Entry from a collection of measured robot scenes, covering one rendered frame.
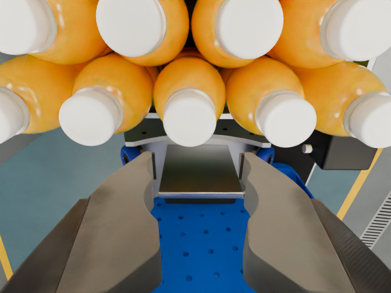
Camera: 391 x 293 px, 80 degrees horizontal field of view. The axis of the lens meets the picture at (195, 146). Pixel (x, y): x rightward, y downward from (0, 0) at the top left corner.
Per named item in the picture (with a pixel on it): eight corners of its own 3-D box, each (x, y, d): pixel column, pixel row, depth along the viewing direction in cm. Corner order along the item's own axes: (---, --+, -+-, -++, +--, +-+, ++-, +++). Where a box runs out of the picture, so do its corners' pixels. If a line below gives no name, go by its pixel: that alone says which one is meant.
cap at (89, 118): (99, 78, 18) (89, 83, 16) (131, 119, 19) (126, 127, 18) (61, 104, 19) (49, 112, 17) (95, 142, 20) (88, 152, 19)
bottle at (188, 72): (221, 77, 36) (249, 121, 19) (185, 103, 38) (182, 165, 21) (194, 36, 33) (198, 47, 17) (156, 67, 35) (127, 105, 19)
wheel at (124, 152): (132, 180, 34) (145, 175, 36) (129, 153, 32) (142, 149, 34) (120, 167, 38) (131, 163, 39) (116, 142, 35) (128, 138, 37)
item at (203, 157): (167, 156, 40) (159, 208, 29) (167, 143, 38) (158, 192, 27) (226, 157, 40) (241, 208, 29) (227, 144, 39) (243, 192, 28)
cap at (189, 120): (223, 117, 19) (226, 125, 18) (185, 143, 20) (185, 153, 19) (194, 78, 18) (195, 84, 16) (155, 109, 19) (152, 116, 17)
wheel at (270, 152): (250, 176, 36) (263, 181, 35) (254, 150, 34) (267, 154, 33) (262, 164, 39) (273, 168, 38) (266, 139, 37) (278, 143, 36)
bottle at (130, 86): (144, 35, 33) (99, 46, 17) (173, 79, 36) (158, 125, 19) (106, 63, 35) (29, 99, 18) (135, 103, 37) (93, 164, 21)
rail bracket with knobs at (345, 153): (281, 139, 42) (308, 171, 33) (290, 99, 38) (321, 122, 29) (336, 139, 42) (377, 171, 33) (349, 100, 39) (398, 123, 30)
